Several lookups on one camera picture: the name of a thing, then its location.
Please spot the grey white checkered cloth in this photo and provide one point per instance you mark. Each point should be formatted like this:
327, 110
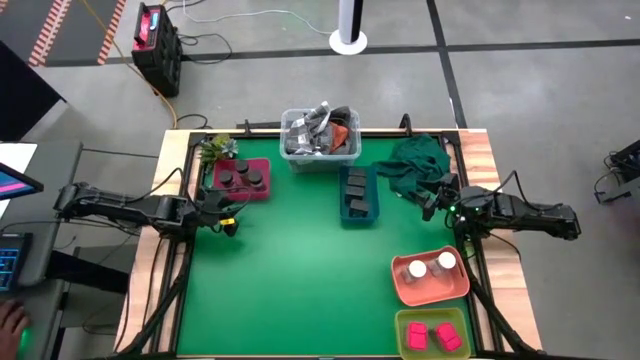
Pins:
305, 132

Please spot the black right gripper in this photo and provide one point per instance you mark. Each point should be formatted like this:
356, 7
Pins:
448, 187

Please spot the black-lid spice jar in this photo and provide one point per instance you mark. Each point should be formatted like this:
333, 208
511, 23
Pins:
225, 177
255, 178
242, 166

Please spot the red black device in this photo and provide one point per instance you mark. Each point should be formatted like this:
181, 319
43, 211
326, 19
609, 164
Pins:
145, 27

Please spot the backlit black keyboard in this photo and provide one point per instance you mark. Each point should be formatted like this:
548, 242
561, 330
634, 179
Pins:
10, 260

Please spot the orange cloth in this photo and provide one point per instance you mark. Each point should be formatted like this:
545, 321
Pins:
340, 136

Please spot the orange plastic bin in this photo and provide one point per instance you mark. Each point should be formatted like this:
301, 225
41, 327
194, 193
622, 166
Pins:
430, 292

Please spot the black cloth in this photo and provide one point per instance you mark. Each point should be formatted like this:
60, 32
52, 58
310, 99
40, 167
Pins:
341, 114

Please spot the person's hand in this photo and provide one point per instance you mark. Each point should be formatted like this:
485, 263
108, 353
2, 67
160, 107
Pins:
11, 325

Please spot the monitor with pink screen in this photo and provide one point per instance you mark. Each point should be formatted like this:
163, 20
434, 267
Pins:
17, 182

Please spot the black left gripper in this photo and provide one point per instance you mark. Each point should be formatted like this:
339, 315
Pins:
212, 205

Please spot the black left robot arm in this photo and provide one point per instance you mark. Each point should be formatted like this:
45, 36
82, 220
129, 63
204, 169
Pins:
125, 207

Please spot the white paper sheet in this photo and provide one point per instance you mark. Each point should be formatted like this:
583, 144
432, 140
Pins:
15, 155

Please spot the dark green cloth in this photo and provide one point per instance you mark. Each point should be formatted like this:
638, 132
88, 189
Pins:
410, 160

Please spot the red-lid smoked paprika tin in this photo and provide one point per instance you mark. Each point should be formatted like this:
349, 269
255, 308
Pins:
417, 336
448, 337

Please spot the yellow-green plastic bin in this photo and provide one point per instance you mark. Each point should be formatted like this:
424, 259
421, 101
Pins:
432, 315

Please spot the black board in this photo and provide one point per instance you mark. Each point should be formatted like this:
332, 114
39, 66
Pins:
20, 100

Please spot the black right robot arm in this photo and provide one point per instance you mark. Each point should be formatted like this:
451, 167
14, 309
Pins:
525, 212

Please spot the clear plastic storage box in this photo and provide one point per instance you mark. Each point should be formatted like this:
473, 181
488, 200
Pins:
320, 162

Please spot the grey side desk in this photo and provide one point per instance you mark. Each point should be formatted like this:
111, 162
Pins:
50, 165

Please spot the pink plastic bin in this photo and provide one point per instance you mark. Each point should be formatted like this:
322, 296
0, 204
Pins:
262, 192

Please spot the white-lid spice jar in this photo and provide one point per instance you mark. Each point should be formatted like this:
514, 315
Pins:
446, 260
417, 269

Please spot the yellow tape tag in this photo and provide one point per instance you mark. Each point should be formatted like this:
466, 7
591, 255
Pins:
227, 221

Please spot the green table mat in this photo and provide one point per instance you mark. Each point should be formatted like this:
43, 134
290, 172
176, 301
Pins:
300, 280

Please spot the blue plastic bin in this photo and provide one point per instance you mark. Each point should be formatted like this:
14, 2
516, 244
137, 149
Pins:
345, 215

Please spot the white tower fan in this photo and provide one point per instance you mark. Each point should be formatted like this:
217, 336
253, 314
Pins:
348, 45

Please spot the black equipment cart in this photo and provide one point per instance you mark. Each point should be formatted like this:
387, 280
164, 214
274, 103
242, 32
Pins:
625, 165

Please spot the red black power box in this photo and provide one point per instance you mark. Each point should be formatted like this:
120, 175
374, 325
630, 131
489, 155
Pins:
162, 65

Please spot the black metal table frame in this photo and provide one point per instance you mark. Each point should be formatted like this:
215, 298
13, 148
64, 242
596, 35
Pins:
457, 155

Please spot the small green succulent plant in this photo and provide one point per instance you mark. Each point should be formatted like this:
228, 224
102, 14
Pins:
217, 149

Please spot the green black pepper tin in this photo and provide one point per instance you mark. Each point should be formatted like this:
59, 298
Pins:
359, 208
357, 179
354, 193

